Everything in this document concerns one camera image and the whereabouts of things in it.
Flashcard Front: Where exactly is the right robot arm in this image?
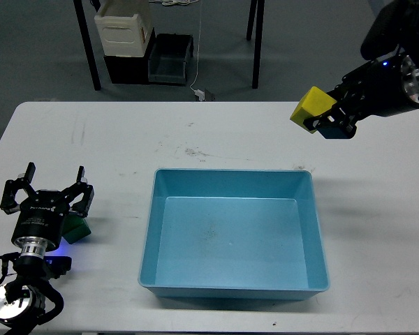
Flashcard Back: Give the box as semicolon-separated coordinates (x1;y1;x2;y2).
291;1;419;139

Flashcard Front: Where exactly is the cream plastic crate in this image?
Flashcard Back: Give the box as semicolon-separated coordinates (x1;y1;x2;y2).
94;0;153;57

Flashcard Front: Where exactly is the blue plastic tray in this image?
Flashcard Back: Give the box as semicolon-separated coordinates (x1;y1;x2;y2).
139;169;330;301

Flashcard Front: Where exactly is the green block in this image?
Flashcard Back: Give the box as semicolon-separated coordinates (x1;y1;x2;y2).
62;214;91;244

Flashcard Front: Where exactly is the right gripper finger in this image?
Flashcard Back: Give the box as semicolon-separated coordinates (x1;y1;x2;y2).
303;104;357;140
327;75;365;103

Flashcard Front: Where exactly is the dark grey storage bin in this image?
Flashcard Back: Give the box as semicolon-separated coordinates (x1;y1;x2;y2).
148;33;194;86

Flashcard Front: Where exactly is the yellow block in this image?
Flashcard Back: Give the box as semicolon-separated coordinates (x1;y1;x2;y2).
290;86;337;133

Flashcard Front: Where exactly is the black table leg right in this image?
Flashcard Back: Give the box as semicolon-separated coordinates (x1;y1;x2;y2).
251;0;265;89

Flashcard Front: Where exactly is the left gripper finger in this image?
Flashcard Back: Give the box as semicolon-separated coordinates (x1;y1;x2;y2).
0;162;37;214
61;165;94;218

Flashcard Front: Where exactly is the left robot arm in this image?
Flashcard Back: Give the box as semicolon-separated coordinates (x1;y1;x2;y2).
0;163;94;334

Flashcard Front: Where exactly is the white power adapter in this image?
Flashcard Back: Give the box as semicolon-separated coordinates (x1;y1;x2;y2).
193;89;205;101

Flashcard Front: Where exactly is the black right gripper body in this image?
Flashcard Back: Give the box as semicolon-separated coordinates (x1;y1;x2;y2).
340;54;416;120

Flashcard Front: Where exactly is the black box under crate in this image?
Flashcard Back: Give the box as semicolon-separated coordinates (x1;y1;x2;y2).
103;34;157;85

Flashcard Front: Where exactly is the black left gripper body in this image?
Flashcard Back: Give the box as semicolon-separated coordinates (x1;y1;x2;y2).
11;190;70;250

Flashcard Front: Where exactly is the black slanted table leg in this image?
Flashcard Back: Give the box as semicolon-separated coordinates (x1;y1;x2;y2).
246;0;258;41

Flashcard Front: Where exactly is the black table leg left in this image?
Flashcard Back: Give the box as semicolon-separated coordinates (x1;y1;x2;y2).
73;0;101;91

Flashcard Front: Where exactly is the white cable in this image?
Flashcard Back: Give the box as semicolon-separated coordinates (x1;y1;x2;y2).
149;0;203;92

